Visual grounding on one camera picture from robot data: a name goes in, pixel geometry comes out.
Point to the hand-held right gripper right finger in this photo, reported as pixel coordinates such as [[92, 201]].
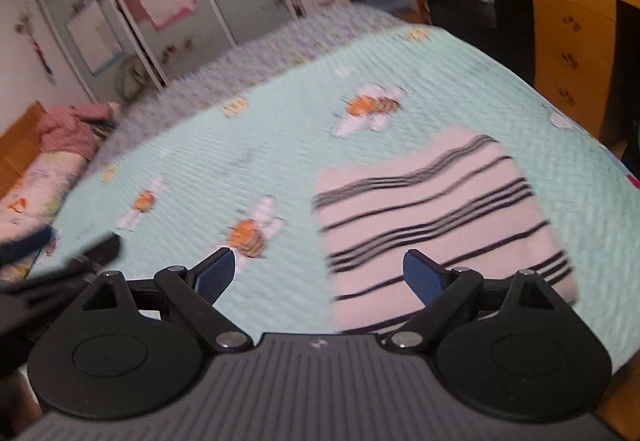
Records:
[[422, 278]]

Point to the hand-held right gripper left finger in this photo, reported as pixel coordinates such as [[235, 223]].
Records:
[[217, 273]]

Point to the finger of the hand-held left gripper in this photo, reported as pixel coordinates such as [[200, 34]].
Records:
[[27, 246], [95, 253]]

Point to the pink striped knit sweater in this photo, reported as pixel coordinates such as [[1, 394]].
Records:
[[440, 221]]

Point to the floral pillow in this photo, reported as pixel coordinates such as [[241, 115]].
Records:
[[35, 201]]

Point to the wooden headboard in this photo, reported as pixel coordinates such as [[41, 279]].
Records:
[[20, 141]]

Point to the mint quilted bedspread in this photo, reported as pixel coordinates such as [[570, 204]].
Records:
[[250, 161]]

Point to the pink knitted blanket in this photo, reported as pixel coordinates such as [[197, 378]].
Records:
[[70, 128]]

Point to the white sliding door wardrobe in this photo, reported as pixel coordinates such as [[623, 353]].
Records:
[[150, 21]]

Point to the black armchair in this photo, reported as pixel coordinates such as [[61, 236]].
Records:
[[465, 21]]

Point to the wooden desk with drawers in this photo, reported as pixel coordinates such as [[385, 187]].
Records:
[[570, 21]]

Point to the hanging wall ornament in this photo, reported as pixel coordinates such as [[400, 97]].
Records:
[[35, 46]]

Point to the blue bordered wall chart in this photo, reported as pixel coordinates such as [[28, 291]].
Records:
[[95, 38]]

